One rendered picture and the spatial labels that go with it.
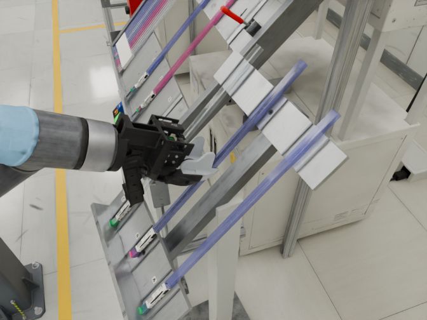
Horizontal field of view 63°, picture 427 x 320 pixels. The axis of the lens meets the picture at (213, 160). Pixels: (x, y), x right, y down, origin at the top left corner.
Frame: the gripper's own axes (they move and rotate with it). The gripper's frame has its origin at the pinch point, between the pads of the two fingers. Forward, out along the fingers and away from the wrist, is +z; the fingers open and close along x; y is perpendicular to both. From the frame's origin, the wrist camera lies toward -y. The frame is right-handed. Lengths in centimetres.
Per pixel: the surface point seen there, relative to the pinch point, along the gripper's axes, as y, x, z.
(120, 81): -17, 67, 7
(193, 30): -14, 161, 80
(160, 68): -3, 52, 11
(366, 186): -13, 16, 96
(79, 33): -76, 270, 45
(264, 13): 26.0, 27.2, 15.8
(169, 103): -6.0, 35.7, 8.8
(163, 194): -26.5, 20.8, 10.3
